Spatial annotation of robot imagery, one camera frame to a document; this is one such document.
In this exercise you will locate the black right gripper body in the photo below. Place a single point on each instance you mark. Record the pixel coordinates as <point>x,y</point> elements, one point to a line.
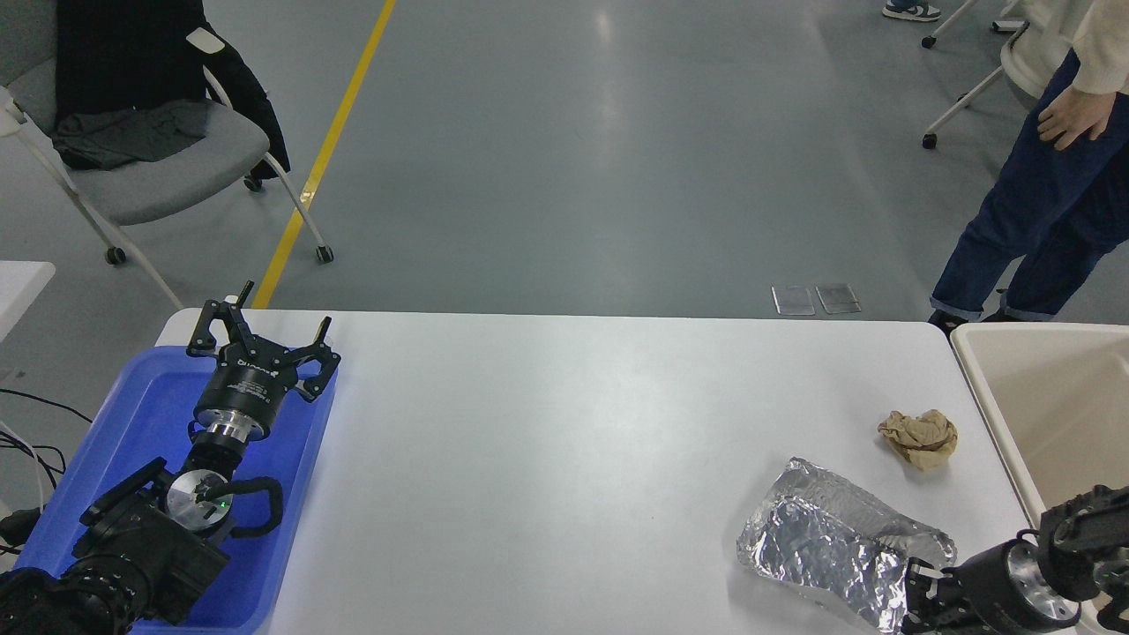
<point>983,591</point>

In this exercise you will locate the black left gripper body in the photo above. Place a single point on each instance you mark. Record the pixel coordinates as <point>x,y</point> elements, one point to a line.
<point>247,388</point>

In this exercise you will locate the foil tray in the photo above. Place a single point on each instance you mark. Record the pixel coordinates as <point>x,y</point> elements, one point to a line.
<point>820,538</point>

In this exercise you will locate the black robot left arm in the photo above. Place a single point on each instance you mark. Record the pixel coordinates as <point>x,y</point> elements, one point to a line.
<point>132,547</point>

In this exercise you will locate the clear floor plate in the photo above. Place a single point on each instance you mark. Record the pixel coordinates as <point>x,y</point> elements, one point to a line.
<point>838,298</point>
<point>793,300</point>

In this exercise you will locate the person's hand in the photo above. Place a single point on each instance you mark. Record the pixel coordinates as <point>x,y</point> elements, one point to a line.
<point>1076,115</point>

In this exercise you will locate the blue plastic tray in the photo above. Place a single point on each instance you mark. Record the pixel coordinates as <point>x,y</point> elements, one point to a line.
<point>150,414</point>

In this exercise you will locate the crumpled tan paper ball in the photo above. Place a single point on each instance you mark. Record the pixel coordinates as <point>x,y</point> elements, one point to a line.
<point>919,439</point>

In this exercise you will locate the white side table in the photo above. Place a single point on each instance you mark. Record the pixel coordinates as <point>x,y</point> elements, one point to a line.
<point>22,291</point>

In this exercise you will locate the dark grey folded cloth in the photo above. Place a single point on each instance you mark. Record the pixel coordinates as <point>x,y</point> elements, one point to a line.
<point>132,132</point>

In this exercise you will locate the large pale bin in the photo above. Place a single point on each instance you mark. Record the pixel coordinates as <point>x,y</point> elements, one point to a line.
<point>1058,397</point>

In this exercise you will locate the black plug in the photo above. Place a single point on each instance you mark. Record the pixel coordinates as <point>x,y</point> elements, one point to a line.
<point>18,527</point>

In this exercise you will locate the black jacket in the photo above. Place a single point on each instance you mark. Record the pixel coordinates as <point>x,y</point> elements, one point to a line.
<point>123,53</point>

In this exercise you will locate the person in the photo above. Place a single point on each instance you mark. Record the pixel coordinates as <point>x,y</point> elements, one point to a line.
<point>1041,203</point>
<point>913,10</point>

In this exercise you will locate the white office chair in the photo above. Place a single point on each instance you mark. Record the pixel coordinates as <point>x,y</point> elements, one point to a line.
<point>927,41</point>
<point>929,140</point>

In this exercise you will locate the grey chair with white frame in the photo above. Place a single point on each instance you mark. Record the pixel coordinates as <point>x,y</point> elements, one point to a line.
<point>168,168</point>

